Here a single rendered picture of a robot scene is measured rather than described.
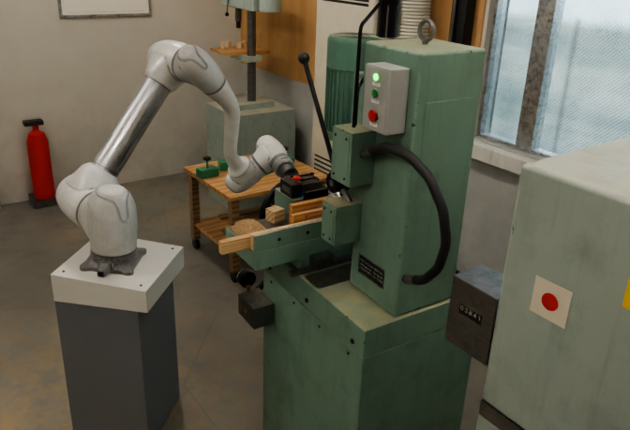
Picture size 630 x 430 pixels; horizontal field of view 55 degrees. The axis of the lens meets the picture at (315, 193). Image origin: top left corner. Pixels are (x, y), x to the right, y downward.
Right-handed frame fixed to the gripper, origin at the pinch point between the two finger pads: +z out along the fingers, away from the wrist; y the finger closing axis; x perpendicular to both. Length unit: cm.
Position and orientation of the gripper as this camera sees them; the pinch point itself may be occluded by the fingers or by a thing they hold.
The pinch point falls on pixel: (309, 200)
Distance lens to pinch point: 241.9
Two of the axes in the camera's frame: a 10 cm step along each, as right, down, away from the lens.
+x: -2.2, 7.6, 6.1
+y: 8.5, -1.7, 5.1
